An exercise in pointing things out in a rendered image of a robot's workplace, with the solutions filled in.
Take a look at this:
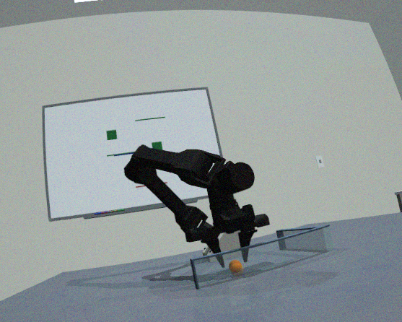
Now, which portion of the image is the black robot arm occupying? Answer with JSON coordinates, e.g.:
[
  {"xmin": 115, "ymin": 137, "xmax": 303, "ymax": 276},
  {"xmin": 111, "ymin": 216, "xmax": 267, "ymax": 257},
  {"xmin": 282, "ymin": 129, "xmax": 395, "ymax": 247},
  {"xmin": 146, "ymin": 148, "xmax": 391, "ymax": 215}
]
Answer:
[{"xmin": 124, "ymin": 144, "xmax": 255, "ymax": 233}]

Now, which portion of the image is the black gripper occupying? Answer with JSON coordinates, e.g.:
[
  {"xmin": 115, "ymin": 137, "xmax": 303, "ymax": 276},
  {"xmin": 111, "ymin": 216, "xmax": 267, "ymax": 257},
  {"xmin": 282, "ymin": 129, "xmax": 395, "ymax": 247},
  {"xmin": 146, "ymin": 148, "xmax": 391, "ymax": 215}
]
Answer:
[{"xmin": 185, "ymin": 196, "xmax": 270, "ymax": 253}]

